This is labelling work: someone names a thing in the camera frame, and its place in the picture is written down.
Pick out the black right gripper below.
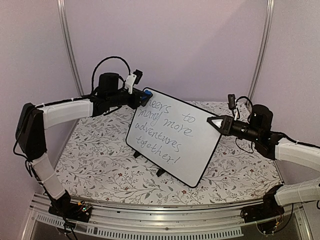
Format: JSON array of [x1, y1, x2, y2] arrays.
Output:
[[207, 115, 262, 143]]

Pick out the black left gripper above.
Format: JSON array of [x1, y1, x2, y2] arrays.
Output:
[[108, 88, 150, 110]]

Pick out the blue whiteboard eraser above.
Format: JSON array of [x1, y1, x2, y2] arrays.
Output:
[[141, 90, 153, 106]]

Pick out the small black-framed whiteboard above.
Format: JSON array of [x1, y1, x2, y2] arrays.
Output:
[[125, 87, 221, 188]]

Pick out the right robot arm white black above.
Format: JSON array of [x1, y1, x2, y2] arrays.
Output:
[[207, 104, 320, 218]]

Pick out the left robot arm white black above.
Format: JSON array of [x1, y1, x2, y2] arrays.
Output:
[[14, 69, 152, 217]]

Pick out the black left whiteboard foot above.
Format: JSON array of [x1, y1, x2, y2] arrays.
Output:
[[133, 150, 142, 159]]

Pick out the black whiteboard foot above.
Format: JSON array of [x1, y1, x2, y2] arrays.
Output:
[[133, 150, 142, 159], [156, 168, 166, 177]]

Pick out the black right whiteboard foot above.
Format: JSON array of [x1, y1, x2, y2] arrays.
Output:
[[156, 168, 166, 177]]

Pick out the floral patterned table mat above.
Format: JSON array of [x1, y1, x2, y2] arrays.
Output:
[[47, 100, 282, 206]]

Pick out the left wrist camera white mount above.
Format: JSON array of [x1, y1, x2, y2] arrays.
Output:
[[124, 69, 143, 94]]

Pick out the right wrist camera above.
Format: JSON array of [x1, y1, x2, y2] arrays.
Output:
[[227, 94, 237, 117]]

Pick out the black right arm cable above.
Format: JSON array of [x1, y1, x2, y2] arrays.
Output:
[[274, 131, 320, 148]]

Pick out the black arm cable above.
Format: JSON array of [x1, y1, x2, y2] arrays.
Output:
[[91, 56, 132, 93], [274, 131, 320, 148]]

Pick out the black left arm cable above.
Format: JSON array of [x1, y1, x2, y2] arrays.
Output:
[[91, 56, 132, 93]]

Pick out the aluminium front rail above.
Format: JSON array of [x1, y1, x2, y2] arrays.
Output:
[[21, 193, 315, 240]]

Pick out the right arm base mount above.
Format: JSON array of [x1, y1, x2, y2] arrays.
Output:
[[240, 193, 285, 235]]

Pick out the left aluminium frame post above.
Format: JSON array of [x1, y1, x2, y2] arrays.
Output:
[[56, 0, 84, 95]]

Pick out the aluminium frame post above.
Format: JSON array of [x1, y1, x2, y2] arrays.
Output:
[[56, 0, 84, 95], [247, 0, 275, 101]]

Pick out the right aluminium frame post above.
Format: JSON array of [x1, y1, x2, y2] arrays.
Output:
[[247, 0, 275, 101]]

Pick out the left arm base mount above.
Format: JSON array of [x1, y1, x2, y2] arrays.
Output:
[[48, 192, 92, 223]]

